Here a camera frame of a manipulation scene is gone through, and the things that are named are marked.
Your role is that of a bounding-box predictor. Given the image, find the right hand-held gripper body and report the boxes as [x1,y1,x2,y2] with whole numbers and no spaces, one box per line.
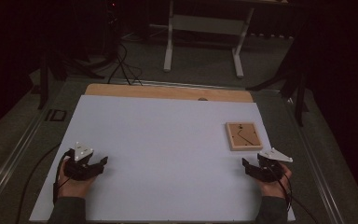
[249,147,294,184]

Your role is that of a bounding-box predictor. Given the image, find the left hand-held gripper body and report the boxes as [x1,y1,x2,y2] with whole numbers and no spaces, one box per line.
[62,141,104,182]

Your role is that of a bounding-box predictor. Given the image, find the wooden photo frame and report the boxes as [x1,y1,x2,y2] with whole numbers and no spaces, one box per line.
[225,121,264,152]

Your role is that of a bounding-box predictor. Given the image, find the person's right hand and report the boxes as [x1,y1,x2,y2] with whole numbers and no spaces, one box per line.
[255,162,293,199]

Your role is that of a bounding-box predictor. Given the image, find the person's left hand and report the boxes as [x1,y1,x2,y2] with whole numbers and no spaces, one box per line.
[57,158,98,199]

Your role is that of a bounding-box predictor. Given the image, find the black floor socket box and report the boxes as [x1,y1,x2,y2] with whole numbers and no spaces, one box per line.
[44,108,68,123]

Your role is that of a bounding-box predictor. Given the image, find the white table mat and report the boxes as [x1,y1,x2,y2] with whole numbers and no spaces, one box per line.
[29,94,296,223]

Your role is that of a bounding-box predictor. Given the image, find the black stand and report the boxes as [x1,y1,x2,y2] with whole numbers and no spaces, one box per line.
[36,18,106,110]
[246,8,312,128]

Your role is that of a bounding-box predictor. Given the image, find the wooden table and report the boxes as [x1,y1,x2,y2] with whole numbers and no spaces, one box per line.
[84,82,255,104]

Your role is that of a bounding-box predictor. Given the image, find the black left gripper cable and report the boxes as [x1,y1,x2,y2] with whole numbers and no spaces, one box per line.
[52,148,76,205]

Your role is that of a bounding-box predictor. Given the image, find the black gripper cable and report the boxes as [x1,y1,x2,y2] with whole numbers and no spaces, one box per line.
[52,148,76,205]
[265,164,320,224]

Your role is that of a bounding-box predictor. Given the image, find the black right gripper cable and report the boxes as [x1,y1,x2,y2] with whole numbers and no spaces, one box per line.
[265,164,320,224]

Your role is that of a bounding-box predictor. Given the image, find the metal floor rail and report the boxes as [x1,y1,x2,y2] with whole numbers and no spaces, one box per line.
[64,76,282,93]
[0,105,49,214]
[279,92,347,224]

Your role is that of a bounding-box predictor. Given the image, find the black cable on floor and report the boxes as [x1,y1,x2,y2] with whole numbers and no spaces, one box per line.
[14,142,62,224]

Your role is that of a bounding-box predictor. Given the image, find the black floor cables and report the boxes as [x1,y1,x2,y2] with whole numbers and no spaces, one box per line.
[106,40,145,87]

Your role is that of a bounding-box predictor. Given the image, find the white metal desk frame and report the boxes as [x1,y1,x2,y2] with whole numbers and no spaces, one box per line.
[162,0,291,79]

